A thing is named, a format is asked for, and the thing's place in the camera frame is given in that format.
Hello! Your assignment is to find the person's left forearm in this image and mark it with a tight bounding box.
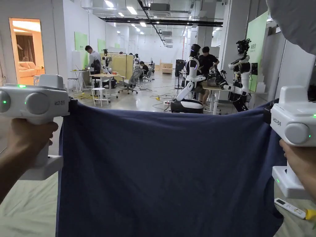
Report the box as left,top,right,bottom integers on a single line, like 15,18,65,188
0,145,33,206

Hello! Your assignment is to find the beige sofa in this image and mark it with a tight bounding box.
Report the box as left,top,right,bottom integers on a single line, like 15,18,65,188
19,61,45,79

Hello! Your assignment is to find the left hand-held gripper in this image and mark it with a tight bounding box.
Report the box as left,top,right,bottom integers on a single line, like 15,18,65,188
0,74,78,181

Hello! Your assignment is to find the round white stool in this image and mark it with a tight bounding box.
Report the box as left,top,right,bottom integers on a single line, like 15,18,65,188
91,87,111,107
67,78,79,93

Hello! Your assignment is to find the person's left hand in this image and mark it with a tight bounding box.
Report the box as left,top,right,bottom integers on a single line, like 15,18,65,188
6,118,59,172

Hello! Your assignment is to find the long wooden table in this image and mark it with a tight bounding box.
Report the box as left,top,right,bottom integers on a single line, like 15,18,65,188
202,80,268,115

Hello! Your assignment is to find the white humanoid robot, wheeled base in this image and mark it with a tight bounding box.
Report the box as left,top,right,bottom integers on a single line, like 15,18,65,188
170,44,207,114

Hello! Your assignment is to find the dark blue shirt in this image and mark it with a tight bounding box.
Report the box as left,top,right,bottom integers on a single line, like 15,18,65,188
55,99,288,237

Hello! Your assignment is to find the bed with pale green sheet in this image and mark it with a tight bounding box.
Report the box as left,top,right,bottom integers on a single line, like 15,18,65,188
0,116,316,237

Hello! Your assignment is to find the small black and white robot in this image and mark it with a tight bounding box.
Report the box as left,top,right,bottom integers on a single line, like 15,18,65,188
101,48,112,74

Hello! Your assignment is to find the white remote control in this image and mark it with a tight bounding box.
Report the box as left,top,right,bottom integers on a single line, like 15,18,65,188
274,197,307,219

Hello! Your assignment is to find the small yellow object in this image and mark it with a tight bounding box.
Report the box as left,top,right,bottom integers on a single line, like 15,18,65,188
304,208,316,221

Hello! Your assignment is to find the person's right hand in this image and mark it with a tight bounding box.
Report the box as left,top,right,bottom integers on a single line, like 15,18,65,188
279,139,316,195

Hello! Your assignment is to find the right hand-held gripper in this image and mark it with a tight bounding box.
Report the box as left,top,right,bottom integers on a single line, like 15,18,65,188
263,85,316,198

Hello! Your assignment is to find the black monitor on stand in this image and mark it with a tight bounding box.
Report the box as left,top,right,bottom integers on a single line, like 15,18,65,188
174,59,186,90

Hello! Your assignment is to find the yellow floor cable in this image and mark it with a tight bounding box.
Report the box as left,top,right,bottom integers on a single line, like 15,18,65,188
73,92,102,102

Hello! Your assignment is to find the grey office chair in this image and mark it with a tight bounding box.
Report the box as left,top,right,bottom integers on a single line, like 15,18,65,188
118,68,144,95
143,64,156,82

